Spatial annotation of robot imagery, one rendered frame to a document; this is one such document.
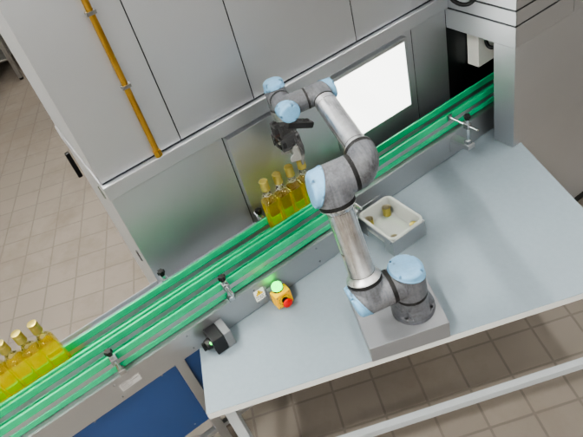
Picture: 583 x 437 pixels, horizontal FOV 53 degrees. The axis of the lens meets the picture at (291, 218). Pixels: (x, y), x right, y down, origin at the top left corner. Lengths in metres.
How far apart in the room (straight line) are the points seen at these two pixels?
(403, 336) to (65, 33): 1.42
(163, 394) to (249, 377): 0.40
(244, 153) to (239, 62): 0.34
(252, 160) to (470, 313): 0.99
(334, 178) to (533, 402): 1.56
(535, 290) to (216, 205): 1.23
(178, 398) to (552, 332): 1.75
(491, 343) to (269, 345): 1.23
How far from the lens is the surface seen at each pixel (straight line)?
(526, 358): 3.00
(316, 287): 2.35
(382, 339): 2.05
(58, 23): 1.93
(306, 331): 2.22
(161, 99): 2.09
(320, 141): 2.49
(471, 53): 2.96
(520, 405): 2.87
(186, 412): 2.56
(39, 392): 2.28
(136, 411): 2.42
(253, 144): 2.30
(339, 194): 1.72
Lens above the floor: 2.49
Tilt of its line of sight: 41 degrees down
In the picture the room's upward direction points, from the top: 18 degrees counter-clockwise
